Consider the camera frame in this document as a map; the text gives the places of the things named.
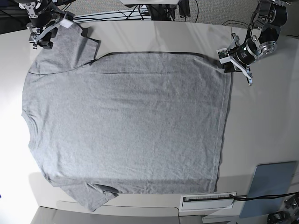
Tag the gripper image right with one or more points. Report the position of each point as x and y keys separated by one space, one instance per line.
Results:
x=244 y=54

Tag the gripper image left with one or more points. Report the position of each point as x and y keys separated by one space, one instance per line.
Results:
x=44 y=26

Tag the grey T-shirt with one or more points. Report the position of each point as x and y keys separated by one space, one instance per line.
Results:
x=126 y=123

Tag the blue-grey tablet board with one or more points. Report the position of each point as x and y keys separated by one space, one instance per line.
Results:
x=268 y=179

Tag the black device bottom right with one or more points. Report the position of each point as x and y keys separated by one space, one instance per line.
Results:
x=280 y=217

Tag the white base mount top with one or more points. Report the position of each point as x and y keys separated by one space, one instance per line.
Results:
x=147 y=2

